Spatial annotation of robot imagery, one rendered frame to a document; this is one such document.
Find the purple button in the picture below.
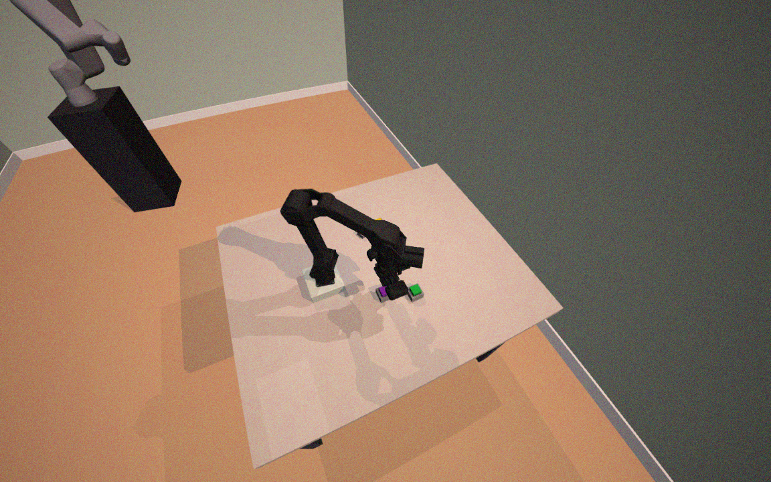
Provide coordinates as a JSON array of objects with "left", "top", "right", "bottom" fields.
[{"left": 375, "top": 286, "right": 389, "bottom": 303}]

